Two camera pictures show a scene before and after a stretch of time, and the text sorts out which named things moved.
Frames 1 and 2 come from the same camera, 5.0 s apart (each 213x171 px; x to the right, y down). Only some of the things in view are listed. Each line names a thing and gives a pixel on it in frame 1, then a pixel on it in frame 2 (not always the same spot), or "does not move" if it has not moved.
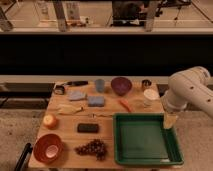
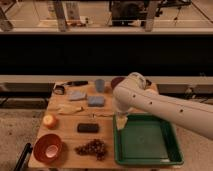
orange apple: (50, 121) does not move
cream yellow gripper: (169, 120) to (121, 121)
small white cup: (51, 151) does not move
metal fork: (96, 115) does not move
